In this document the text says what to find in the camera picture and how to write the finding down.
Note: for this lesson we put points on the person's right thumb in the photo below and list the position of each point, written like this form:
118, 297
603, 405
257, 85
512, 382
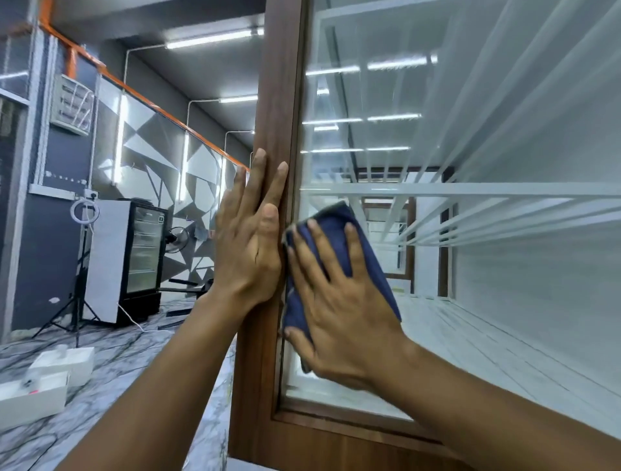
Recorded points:
296, 342

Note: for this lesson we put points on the short ceiling tube light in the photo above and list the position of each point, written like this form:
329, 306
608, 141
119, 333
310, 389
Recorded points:
237, 99

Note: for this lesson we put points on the dark blue cleaning cloth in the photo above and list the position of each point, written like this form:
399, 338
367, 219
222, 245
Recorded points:
334, 233

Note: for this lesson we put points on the person's right middle finger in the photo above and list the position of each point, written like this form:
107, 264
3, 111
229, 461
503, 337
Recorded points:
327, 252

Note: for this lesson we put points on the orange pipe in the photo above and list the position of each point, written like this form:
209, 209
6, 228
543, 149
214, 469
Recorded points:
145, 99

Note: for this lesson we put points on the white box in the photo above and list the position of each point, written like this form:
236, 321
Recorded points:
29, 400
68, 361

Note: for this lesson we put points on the brown wooden glass door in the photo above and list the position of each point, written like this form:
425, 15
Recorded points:
271, 97

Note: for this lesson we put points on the black standing fan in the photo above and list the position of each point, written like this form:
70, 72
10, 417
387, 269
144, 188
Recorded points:
177, 240

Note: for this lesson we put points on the person's left hand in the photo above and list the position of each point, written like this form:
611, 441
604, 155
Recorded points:
245, 257

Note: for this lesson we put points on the person's right hand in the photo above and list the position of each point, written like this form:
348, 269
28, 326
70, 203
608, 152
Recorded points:
349, 330

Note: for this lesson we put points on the long ceiling tube light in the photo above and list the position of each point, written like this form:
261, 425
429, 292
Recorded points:
213, 38

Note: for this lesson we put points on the person's left middle finger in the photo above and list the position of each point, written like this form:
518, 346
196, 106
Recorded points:
257, 179

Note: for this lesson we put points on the vertical wall tube light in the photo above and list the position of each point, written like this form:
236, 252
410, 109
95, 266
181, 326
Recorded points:
119, 140
184, 167

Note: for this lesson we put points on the white wall socket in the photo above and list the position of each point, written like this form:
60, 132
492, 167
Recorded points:
90, 194

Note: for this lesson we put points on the person's left forearm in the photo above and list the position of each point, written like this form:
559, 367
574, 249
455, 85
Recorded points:
165, 388

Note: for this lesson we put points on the white wall electrical panel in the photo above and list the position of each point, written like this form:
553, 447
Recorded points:
72, 104

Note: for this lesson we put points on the person's left thumb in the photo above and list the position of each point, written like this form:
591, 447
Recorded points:
270, 228

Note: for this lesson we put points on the person's right forearm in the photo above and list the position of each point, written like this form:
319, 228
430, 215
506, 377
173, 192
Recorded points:
475, 417

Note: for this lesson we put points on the black glass-door display fridge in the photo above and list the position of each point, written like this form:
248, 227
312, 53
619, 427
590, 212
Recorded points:
140, 257

